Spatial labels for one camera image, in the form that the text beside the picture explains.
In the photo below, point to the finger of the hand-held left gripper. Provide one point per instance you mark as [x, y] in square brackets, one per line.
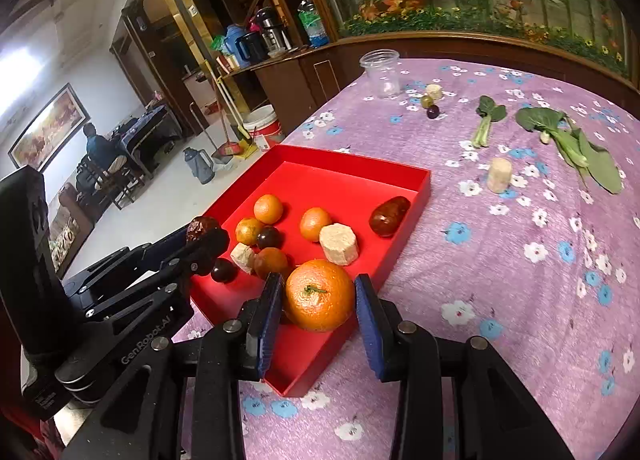
[210, 255]
[167, 242]

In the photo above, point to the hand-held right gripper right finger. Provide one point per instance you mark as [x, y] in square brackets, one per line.
[370, 335]

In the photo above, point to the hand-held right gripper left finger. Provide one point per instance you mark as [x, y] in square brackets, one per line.
[267, 327]

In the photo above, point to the dark purple plum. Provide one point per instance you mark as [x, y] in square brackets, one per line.
[268, 238]
[222, 270]

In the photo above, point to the wrinkled dark red date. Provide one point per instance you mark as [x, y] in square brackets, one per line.
[202, 227]

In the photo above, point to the small sugarcane chunk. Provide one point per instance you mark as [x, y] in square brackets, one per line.
[242, 258]

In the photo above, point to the small dark orange citrus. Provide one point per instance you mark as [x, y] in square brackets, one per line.
[247, 231]
[270, 263]

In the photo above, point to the large mandarin with green stem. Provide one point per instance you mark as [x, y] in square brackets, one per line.
[320, 297]

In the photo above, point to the orange mandarin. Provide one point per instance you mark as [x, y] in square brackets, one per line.
[268, 209]
[315, 225]

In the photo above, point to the large sugarcane piece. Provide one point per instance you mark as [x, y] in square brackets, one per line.
[339, 244]

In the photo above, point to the glossy red date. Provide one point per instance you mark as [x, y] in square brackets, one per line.
[389, 216]

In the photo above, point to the red box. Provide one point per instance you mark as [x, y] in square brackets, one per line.
[310, 175]

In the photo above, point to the person's left forearm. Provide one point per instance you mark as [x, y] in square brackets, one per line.
[25, 435]

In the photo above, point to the patterned sofa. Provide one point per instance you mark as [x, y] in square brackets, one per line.
[65, 235]

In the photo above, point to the wooden chair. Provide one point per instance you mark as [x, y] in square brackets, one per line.
[120, 190]

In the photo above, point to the grey floor kettle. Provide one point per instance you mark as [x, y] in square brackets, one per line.
[200, 167]

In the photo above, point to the red broom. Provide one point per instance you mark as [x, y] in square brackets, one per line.
[229, 148]

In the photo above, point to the yellow dustpan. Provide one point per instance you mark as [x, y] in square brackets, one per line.
[248, 149]

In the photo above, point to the dark dining table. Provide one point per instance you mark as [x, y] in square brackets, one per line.
[145, 127]

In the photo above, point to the purple floral tablecloth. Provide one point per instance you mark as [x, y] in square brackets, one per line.
[500, 290]

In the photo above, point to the white plastic bucket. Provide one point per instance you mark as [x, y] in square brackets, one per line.
[262, 122]

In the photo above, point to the low wooden sideboard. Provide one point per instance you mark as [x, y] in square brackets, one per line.
[295, 85]

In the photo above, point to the tall wooden glass cabinet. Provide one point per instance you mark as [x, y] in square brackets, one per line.
[170, 40]

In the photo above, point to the tall sugarcane piece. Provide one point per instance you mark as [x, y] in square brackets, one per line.
[499, 176]

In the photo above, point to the blue thermos jug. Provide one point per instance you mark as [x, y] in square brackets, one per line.
[231, 42]

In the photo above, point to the black pitcher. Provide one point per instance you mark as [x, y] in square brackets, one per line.
[250, 47]

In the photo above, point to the steel thermos flask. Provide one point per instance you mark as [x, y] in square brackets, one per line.
[272, 35]

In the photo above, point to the dark purple grape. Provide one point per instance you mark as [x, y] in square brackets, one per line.
[432, 112]

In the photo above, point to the green grape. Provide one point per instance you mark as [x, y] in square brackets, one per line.
[426, 101]

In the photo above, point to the clear plastic cup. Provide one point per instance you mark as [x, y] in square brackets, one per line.
[381, 75]

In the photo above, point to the green label water bottle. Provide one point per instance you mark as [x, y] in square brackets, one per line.
[315, 27]

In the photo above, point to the tiny sugarcane piece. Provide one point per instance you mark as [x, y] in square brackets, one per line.
[434, 91]

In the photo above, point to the small bok choy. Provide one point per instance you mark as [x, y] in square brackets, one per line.
[492, 112]

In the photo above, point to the large bok choy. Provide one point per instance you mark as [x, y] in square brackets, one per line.
[537, 119]

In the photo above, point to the framed wall painting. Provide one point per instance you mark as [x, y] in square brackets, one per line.
[50, 127]

